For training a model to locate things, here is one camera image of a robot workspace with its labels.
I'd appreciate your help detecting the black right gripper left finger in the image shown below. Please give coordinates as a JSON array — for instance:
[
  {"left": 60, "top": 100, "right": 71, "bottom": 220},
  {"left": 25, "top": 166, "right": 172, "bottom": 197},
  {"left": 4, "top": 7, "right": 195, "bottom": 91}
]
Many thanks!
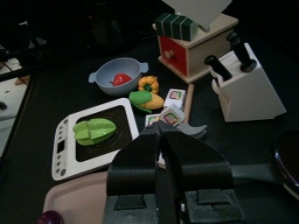
[{"left": 101, "top": 122, "right": 163, "bottom": 224}]

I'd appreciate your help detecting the red toy tomato piece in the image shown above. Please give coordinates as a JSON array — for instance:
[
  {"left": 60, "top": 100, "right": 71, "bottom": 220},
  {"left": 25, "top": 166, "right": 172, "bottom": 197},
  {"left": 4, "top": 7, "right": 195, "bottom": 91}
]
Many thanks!
[{"left": 109, "top": 72, "right": 135, "bottom": 88}]

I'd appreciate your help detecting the white toy induction cooktop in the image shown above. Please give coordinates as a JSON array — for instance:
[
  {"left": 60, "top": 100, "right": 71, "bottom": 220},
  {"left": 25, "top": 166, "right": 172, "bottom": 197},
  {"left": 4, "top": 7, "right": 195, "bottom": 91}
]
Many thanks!
[{"left": 51, "top": 97, "right": 140, "bottom": 181}]

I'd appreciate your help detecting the purple toy vegetable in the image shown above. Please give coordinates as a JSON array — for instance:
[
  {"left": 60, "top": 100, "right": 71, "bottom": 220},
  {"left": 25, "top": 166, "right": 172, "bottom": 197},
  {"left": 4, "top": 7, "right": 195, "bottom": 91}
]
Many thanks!
[{"left": 36, "top": 210, "right": 64, "bottom": 224}]

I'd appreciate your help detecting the black handled toy knife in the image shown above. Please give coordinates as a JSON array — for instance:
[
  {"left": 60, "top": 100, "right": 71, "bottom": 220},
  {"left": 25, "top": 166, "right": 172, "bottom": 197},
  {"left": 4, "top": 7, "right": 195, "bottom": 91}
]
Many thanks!
[
  {"left": 225, "top": 31, "right": 258, "bottom": 74},
  {"left": 204, "top": 54, "right": 234, "bottom": 81}
]

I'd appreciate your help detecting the green toy lettuce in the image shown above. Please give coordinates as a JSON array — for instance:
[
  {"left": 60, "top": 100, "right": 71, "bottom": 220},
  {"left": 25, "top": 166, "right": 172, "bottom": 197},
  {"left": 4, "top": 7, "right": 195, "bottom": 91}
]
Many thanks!
[{"left": 71, "top": 117, "right": 117, "bottom": 146}]

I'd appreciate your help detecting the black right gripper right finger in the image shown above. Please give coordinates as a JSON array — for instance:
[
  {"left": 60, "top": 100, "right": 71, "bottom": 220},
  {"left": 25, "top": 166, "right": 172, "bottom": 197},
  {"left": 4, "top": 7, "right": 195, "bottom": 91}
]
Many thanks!
[{"left": 160, "top": 123, "right": 248, "bottom": 224}]

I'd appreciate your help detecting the toy cleaver pale blade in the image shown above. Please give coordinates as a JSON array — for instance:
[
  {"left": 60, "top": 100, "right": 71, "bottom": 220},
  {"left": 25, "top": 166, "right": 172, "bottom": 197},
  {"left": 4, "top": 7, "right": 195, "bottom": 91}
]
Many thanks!
[{"left": 160, "top": 0, "right": 234, "bottom": 32}]

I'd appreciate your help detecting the grey-blue toy pot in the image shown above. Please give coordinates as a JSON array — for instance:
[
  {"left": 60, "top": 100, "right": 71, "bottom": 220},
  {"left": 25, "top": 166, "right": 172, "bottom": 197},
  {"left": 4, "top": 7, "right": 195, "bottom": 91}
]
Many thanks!
[{"left": 88, "top": 57, "right": 151, "bottom": 97}]

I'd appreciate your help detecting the wooden handled grey utensil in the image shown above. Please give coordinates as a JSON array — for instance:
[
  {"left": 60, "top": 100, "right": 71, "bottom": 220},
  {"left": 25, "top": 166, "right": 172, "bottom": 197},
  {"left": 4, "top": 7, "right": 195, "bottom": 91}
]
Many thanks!
[{"left": 176, "top": 83, "right": 209, "bottom": 140}]

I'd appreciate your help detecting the white toy knife block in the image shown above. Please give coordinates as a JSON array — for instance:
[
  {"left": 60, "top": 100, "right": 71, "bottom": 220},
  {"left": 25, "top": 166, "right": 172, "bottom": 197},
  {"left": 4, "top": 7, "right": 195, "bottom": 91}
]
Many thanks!
[{"left": 209, "top": 42, "right": 287, "bottom": 123}]

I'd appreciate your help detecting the white printed toy cube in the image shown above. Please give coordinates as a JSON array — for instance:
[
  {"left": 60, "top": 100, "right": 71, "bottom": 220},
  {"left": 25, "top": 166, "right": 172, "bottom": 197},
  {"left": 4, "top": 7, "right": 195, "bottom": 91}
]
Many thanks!
[
  {"left": 157, "top": 103, "right": 187, "bottom": 128},
  {"left": 163, "top": 87, "right": 187, "bottom": 110},
  {"left": 144, "top": 113, "right": 164, "bottom": 129}
]

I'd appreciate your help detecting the green striped toy vegetable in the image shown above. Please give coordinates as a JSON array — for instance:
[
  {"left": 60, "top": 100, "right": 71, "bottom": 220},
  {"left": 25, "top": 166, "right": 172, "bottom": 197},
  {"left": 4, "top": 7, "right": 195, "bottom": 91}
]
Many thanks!
[{"left": 153, "top": 12, "right": 200, "bottom": 42}]

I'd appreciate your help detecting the yellow green toy corn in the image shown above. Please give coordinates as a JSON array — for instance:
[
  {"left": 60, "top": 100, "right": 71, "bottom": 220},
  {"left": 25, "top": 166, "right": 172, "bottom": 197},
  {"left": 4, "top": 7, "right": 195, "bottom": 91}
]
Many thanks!
[{"left": 127, "top": 90, "right": 165, "bottom": 115}]

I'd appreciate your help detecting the dark frying pan grey handle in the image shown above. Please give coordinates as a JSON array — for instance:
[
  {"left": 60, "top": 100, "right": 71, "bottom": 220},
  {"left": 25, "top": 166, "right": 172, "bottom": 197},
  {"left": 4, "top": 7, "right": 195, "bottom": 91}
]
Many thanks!
[{"left": 228, "top": 129, "right": 299, "bottom": 201}]

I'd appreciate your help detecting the wooden box red drawer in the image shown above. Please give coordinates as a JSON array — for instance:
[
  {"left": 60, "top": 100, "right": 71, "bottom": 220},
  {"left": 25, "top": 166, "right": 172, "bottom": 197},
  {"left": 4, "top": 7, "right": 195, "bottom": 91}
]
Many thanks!
[{"left": 156, "top": 12, "right": 239, "bottom": 85}]

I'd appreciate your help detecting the pink plastic tray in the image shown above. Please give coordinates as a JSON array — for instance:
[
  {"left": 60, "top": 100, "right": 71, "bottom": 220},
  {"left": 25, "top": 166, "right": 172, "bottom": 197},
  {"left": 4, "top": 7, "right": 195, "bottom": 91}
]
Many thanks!
[{"left": 41, "top": 170, "right": 111, "bottom": 224}]

